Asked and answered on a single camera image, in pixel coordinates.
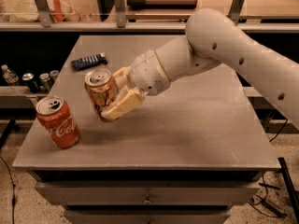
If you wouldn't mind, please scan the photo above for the dark can on shelf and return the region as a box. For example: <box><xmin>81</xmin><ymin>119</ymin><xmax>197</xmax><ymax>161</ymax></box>
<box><xmin>22</xmin><ymin>73</ymin><xmax>40</xmax><ymax>93</ymax></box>

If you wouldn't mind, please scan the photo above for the metal rail bracket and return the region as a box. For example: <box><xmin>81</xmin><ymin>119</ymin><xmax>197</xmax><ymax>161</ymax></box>
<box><xmin>35</xmin><ymin>0</ymin><xmax>53</xmax><ymax>28</ymax></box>
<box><xmin>228</xmin><ymin>0</ymin><xmax>245</xmax><ymax>24</ymax></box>
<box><xmin>114</xmin><ymin>0</ymin><xmax>126</xmax><ymax>28</ymax></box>

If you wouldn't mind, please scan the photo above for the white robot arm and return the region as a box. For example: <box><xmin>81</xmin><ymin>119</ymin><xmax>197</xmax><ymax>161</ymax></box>
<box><xmin>101</xmin><ymin>8</ymin><xmax>299</xmax><ymax>128</ymax></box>

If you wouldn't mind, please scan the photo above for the black cable on left floor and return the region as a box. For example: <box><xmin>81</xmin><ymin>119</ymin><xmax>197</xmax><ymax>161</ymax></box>
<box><xmin>0</xmin><ymin>155</ymin><xmax>17</xmax><ymax>224</ymax></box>

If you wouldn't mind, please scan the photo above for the red coke can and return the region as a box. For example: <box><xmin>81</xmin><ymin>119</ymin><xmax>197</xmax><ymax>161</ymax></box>
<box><xmin>36</xmin><ymin>96</ymin><xmax>80</xmax><ymax>148</ymax></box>

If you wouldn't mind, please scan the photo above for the green can on shelf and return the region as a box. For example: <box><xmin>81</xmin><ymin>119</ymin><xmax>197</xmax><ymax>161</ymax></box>
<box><xmin>39</xmin><ymin>73</ymin><xmax>53</xmax><ymax>91</ymax></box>

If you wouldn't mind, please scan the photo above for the black bar right floor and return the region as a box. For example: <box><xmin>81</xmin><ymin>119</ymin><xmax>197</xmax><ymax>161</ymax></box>
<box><xmin>278</xmin><ymin>157</ymin><xmax>299</xmax><ymax>224</ymax></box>

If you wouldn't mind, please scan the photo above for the middle metal rail bracket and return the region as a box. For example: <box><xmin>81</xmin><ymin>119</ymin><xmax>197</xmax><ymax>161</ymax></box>
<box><xmin>114</xmin><ymin>0</ymin><xmax>126</xmax><ymax>28</ymax></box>

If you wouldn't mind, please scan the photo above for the silver can on shelf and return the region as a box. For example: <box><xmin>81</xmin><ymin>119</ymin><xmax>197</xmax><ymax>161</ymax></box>
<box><xmin>50</xmin><ymin>70</ymin><xmax>59</xmax><ymax>81</ymax></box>

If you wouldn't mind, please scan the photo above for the left metal rail bracket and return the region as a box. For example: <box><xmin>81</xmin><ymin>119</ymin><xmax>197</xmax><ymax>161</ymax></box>
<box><xmin>35</xmin><ymin>0</ymin><xmax>53</xmax><ymax>28</ymax></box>

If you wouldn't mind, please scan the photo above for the right metal rail bracket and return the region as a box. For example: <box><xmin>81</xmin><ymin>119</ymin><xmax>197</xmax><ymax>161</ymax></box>
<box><xmin>228</xmin><ymin>0</ymin><xmax>245</xmax><ymax>24</ymax></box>

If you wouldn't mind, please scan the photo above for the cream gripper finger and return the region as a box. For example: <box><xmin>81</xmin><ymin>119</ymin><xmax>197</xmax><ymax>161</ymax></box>
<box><xmin>113</xmin><ymin>67</ymin><xmax>131</xmax><ymax>90</ymax></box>
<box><xmin>101</xmin><ymin>87</ymin><xmax>146</xmax><ymax>121</ymax></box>

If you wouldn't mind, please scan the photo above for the plastic bottle on shelf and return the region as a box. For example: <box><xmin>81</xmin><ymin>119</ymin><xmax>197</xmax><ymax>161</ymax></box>
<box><xmin>1</xmin><ymin>64</ymin><xmax>20</xmax><ymax>86</ymax></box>

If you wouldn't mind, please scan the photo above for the white orange plastic bag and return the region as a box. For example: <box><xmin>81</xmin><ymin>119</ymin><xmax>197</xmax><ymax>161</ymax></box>
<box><xmin>2</xmin><ymin>0</ymin><xmax>80</xmax><ymax>22</ymax></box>

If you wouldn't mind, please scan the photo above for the black cable on floor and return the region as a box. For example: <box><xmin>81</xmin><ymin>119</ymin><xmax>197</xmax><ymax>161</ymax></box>
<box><xmin>248</xmin><ymin>119</ymin><xmax>292</xmax><ymax>218</ymax></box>
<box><xmin>0</xmin><ymin>155</ymin><xmax>17</xmax><ymax>224</ymax></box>

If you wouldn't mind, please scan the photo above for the orange patterned drink can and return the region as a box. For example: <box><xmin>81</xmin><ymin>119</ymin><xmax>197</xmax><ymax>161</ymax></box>
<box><xmin>84</xmin><ymin>68</ymin><xmax>118</xmax><ymax>121</ymax></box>

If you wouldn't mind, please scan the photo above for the grey drawer cabinet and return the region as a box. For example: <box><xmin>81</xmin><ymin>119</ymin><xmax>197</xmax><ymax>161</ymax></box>
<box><xmin>31</xmin><ymin>170</ymin><xmax>265</xmax><ymax>224</ymax></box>

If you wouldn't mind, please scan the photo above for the metal drawer handle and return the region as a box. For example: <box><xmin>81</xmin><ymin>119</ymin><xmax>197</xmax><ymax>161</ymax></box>
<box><xmin>143</xmin><ymin>195</ymin><xmax>153</xmax><ymax>204</ymax></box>

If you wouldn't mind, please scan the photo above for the black cable on right floor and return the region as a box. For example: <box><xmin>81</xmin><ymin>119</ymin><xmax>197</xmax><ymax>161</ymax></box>
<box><xmin>248</xmin><ymin>119</ymin><xmax>292</xmax><ymax>218</ymax></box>

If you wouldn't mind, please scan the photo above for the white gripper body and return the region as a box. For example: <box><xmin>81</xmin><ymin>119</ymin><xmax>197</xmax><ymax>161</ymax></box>
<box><xmin>129</xmin><ymin>50</ymin><xmax>170</xmax><ymax>96</ymax></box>

